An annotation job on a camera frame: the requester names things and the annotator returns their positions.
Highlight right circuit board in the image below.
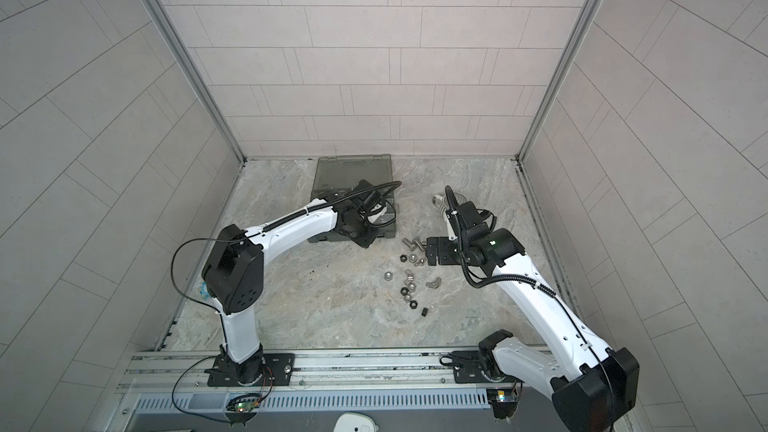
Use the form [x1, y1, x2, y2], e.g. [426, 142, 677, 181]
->
[486, 388, 520, 420]

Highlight ribbed grey ceramic cup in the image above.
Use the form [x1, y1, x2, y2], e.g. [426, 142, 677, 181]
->
[432, 192, 468, 216]

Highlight left green circuit board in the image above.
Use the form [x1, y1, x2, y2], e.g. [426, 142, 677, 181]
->
[224, 393, 262, 425]

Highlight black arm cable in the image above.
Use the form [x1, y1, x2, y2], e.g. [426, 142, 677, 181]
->
[170, 236, 241, 325]

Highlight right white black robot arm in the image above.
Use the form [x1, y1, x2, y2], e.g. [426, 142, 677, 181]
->
[427, 192, 640, 431]

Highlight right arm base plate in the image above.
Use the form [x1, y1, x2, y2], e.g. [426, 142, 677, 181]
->
[439, 350, 496, 384]

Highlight white round object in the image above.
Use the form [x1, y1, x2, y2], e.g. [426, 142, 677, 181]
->
[333, 412, 379, 432]

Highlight aluminium mounting rail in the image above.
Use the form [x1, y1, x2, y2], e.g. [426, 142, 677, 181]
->
[113, 344, 625, 415]

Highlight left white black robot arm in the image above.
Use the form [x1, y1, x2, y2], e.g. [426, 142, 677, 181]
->
[201, 180, 402, 386]

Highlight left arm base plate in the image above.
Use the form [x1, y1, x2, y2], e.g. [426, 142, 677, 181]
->
[204, 353, 295, 387]

